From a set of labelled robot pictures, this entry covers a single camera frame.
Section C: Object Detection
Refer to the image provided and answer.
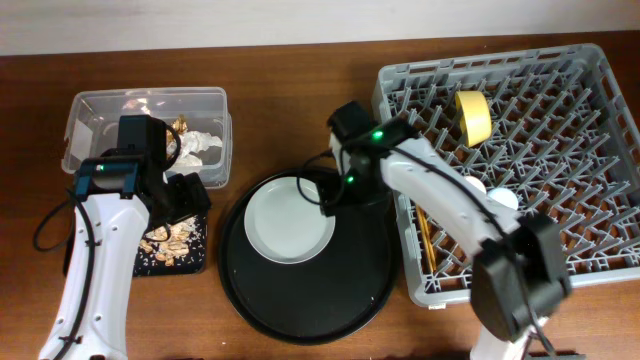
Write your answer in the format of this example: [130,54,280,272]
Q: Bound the white napkin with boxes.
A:
[172,131,223,168]

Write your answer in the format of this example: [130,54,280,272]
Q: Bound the food scraps with rice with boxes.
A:
[138,216,203,267]

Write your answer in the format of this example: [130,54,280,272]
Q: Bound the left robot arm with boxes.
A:
[39,115,211,359]

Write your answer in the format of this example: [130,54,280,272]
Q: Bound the yellow bowl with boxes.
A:
[455,91,492,147]

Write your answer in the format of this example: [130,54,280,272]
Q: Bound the brown snack wrapper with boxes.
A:
[171,114,189,135]

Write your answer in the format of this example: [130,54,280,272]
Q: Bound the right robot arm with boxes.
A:
[315,101,572,359]

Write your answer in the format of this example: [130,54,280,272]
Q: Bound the round black serving tray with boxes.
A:
[217,169,401,345]

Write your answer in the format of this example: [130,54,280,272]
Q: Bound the black rectangular tray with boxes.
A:
[63,209,210,278]

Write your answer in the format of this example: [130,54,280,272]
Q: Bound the grey plate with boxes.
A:
[244,176,336,265]

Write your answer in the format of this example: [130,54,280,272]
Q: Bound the pink cup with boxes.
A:
[464,176,487,194]

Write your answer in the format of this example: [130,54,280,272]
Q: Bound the clear plastic bin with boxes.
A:
[61,87,233,189]

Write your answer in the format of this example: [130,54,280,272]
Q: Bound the wooden chopstick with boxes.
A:
[417,207,437,273]
[416,206,436,274]

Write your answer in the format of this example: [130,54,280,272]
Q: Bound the grey dishwasher rack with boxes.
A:
[372,44,639,287]

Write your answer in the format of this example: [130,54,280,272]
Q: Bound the light blue cup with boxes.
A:
[487,187,519,210]

